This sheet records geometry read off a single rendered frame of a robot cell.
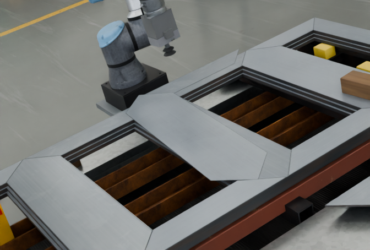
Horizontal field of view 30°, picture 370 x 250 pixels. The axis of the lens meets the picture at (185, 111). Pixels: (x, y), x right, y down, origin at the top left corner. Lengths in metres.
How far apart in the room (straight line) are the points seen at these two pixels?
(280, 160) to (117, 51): 1.02
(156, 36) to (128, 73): 0.46
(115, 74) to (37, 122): 1.93
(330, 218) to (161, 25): 0.86
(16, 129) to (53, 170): 2.49
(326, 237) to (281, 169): 0.22
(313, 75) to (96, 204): 0.83
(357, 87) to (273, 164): 0.39
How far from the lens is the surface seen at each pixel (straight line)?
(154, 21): 2.22
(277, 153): 1.86
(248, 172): 1.80
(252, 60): 2.43
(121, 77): 2.68
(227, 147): 1.93
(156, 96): 2.34
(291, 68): 2.32
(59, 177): 2.03
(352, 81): 2.06
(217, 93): 2.64
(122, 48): 2.63
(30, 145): 4.29
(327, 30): 2.57
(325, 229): 1.73
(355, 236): 1.70
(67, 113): 4.53
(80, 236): 1.76
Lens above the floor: 1.82
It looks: 26 degrees down
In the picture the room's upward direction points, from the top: 14 degrees counter-clockwise
